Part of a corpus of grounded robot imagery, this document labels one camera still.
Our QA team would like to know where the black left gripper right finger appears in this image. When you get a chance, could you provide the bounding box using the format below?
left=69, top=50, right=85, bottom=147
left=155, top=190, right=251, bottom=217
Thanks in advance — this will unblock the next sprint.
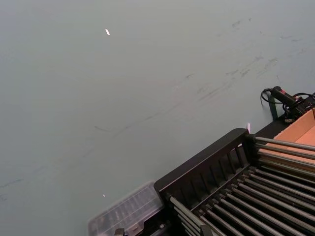
left=200, top=224, right=213, bottom=236

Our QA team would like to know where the clear plastic case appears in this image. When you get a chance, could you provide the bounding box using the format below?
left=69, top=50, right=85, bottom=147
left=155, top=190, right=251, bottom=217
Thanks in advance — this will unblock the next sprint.
left=87, top=180, right=164, bottom=236

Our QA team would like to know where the black rack with steel bars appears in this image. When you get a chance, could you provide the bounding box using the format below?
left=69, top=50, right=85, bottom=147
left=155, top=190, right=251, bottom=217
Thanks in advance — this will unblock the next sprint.
left=154, top=127, right=315, bottom=236

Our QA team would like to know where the shallow brown cardboard tray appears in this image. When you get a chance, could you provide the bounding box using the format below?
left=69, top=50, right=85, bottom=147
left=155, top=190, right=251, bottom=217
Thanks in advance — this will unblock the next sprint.
left=264, top=107, right=315, bottom=173

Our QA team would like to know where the black corded tool red switch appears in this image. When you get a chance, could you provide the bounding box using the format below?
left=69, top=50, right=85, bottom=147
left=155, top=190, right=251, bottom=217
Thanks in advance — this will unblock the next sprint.
left=260, top=86, right=315, bottom=123

